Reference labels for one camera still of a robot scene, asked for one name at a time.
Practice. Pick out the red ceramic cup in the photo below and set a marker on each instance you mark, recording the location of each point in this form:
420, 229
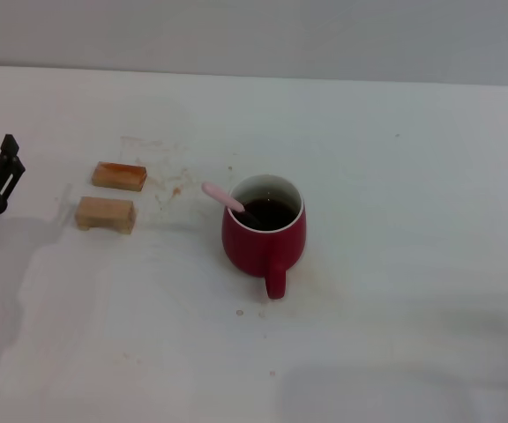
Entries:
249, 251

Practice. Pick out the pale wooden block with feet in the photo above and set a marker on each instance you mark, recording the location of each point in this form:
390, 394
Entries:
104, 211

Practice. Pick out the stained wooden block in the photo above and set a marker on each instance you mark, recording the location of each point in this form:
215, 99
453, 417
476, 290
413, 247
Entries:
119, 176

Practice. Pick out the dark brown coffee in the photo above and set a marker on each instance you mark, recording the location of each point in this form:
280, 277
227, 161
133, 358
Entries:
274, 213

